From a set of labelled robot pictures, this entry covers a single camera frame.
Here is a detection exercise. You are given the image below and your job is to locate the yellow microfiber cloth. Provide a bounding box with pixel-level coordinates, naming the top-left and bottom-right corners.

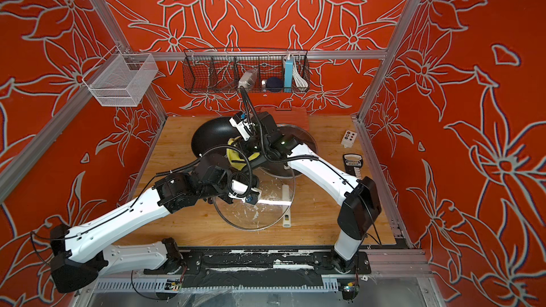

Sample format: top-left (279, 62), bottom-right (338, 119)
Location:
top-left (226, 136), bottom-right (260, 171)

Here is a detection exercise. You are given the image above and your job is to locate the glass pot lid black knob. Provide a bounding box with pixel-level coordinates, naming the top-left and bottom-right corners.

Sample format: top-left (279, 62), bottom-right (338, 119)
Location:
top-left (213, 163), bottom-right (298, 232)

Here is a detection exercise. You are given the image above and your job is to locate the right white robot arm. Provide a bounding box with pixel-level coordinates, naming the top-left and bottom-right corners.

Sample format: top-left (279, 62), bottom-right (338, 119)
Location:
top-left (251, 113), bottom-right (382, 273)

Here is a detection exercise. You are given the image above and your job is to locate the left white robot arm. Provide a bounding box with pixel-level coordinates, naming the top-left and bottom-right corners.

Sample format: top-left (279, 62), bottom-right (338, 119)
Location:
top-left (48, 152), bottom-right (253, 294)

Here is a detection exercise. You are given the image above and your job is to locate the red plastic board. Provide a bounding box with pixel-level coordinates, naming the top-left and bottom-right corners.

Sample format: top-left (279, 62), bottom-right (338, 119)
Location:
top-left (258, 107), bottom-right (309, 130)

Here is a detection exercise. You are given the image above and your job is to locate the black frying pan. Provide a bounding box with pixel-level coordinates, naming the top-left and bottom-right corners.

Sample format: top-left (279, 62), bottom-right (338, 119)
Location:
top-left (191, 117), bottom-right (240, 156)

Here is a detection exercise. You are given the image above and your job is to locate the dark blue round object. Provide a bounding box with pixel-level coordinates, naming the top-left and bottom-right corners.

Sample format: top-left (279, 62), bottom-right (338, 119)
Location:
top-left (265, 77), bottom-right (284, 92)

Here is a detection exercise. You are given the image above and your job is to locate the white packet in basket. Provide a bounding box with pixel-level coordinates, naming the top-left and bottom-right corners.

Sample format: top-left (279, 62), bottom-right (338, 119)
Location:
top-left (237, 69), bottom-right (259, 92)

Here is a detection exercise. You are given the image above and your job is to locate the light blue box in basket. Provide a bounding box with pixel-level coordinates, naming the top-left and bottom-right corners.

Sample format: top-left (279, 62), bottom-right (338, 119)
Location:
top-left (284, 55), bottom-right (294, 92)

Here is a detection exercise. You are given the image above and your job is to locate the white remote with buttons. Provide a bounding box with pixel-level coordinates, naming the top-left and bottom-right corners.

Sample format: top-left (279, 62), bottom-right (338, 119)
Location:
top-left (341, 130), bottom-right (358, 149)

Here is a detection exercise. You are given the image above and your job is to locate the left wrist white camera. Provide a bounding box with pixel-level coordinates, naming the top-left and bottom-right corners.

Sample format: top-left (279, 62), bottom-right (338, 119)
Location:
top-left (228, 180), bottom-right (262, 205)

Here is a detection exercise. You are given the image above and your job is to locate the white cable bundle in basket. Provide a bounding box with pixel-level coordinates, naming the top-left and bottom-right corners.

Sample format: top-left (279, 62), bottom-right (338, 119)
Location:
top-left (292, 61), bottom-right (308, 92)

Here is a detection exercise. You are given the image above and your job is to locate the black long-handled peeler tool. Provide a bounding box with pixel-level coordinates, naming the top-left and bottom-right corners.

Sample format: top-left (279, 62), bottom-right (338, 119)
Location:
top-left (343, 153), bottom-right (363, 179)

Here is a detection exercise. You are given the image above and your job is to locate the black wire wall basket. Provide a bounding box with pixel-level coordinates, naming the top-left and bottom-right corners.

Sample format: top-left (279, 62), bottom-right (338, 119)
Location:
top-left (182, 48), bottom-right (311, 94)

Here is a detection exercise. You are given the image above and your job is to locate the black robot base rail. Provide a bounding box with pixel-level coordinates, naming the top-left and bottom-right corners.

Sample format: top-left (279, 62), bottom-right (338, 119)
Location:
top-left (140, 246), bottom-right (371, 289)

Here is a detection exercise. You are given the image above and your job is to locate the white mesh wall basket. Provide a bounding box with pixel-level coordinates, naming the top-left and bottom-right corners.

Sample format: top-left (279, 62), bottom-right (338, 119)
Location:
top-left (85, 53), bottom-right (158, 107)

